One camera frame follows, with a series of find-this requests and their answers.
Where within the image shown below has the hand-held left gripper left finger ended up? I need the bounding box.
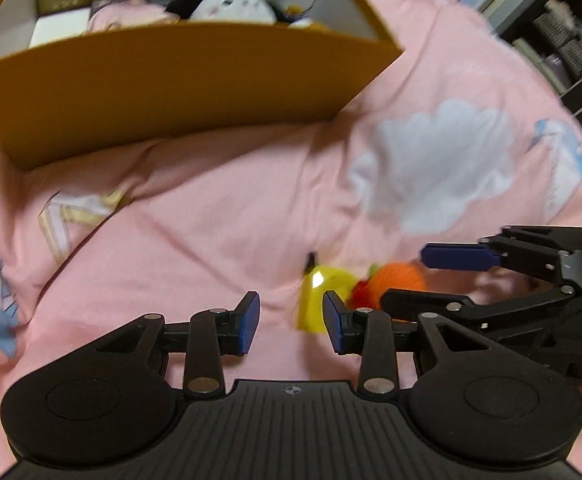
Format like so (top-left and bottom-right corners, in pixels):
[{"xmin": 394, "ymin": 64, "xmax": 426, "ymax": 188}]
[{"xmin": 96, "ymin": 290, "xmax": 262, "ymax": 400}]

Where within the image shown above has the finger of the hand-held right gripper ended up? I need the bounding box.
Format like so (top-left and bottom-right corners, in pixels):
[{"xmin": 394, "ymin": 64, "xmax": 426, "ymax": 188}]
[
  {"xmin": 420, "ymin": 225, "xmax": 582, "ymax": 286},
  {"xmin": 380, "ymin": 287, "xmax": 578, "ymax": 332}
]

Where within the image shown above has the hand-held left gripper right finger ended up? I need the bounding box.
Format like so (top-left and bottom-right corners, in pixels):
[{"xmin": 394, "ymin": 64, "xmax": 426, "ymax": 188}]
[{"xmin": 322, "ymin": 289, "xmax": 492, "ymax": 400}]

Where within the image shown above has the yellow plush toy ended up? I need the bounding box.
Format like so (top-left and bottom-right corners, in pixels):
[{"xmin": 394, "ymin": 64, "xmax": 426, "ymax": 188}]
[{"xmin": 295, "ymin": 252, "xmax": 359, "ymax": 335}]

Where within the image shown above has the orange knitted toy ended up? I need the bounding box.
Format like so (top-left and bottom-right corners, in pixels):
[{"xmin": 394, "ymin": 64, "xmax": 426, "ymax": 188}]
[{"xmin": 347, "ymin": 260, "xmax": 428, "ymax": 312}]

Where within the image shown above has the orange cardboard storage box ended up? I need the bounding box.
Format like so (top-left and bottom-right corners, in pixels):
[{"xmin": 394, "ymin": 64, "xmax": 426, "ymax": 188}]
[{"xmin": 0, "ymin": 0, "xmax": 406, "ymax": 171}]

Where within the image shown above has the plush doll with striped hat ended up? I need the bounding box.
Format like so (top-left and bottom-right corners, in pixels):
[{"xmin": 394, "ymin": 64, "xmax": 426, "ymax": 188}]
[{"xmin": 165, "ymin": 0, "xmax": 317, "ymax": 28}]

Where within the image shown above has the white rectangular box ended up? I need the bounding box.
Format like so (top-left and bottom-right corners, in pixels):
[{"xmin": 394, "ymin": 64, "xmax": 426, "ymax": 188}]
[{"xmin": 28, "ymin": 7, "xmax": 93, "ymax": 50}]

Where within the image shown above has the dark storage shelf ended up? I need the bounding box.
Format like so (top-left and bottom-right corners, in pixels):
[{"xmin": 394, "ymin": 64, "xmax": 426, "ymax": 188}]
[{"xmin": 433, "ymin": 0, "xmax": 582, "ymax": 116}]

